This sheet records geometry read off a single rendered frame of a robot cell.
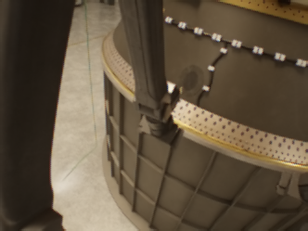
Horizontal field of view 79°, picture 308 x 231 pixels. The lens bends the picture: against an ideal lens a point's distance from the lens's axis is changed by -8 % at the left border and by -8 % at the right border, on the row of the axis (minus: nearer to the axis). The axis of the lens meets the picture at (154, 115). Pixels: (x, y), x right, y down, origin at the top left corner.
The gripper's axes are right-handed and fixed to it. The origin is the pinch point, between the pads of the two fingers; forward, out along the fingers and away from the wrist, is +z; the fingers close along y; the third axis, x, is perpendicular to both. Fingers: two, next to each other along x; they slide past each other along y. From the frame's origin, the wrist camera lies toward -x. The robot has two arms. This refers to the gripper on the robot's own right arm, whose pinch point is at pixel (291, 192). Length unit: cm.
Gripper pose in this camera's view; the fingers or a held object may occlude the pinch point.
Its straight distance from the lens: 75.4
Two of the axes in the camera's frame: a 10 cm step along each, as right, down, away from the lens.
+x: -4.5, 8.4, -3.1
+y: -8.9, -3.7, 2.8
